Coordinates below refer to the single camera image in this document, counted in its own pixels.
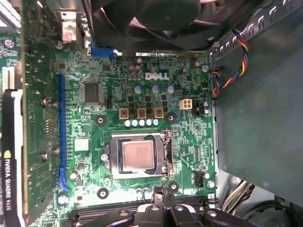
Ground black case fan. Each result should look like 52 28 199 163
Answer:
82 0 263 52

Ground black PC case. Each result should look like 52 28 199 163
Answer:
0 0 303 227

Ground black graphics card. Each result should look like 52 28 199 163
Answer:
0 0 61 227

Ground green motherboard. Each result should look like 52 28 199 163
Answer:
54 47 218 213

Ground white four-pin connector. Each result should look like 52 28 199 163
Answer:
181 98 194 111

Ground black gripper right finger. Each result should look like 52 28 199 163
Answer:
163 186 260 227

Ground multicoloured fan wire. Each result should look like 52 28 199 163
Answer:
212 29 249 99

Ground blue expansion slot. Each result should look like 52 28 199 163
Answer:
57 72 70 191

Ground grey power supply unit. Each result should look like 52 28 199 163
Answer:
210 14 303 201

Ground CPU socket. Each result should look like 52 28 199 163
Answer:
104 131 175 182

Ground blue port block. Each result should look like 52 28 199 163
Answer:
90 44 115 59

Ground black cable bundle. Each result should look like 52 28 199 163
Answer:
239 198 303 227

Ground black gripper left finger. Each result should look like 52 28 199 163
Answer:
78 186 167 227

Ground silver CPU chip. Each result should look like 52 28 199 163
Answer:
120 139 156 175

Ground yellow black power wires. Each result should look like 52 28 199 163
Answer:
221 181 256 215

